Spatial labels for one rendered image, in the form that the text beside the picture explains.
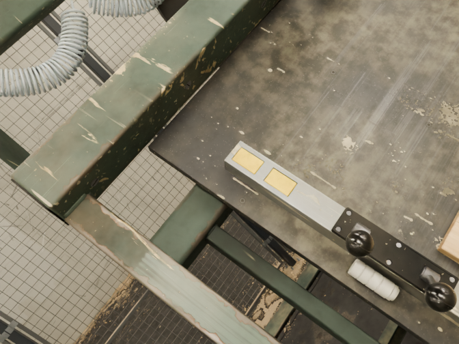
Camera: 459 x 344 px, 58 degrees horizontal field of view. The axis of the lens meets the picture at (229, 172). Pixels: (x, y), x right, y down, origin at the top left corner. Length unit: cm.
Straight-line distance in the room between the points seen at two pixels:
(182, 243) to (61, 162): 25
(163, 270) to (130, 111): 28
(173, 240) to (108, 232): 13
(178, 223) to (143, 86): 26
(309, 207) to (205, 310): 24
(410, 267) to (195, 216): 38
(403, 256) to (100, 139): 53
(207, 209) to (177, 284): 18
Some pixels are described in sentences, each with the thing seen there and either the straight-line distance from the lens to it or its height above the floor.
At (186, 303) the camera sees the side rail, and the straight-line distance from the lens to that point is 66.
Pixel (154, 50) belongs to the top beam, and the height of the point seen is 187.
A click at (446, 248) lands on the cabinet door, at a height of 133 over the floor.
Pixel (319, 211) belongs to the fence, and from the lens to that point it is 71.
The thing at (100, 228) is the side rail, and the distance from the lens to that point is 72.
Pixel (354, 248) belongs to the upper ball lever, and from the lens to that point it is 59.
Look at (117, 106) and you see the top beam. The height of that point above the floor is 185.
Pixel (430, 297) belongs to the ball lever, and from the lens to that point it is 61.
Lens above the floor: 190
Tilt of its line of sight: 21 degrees down
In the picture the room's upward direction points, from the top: 44 degrees counter-clockwise
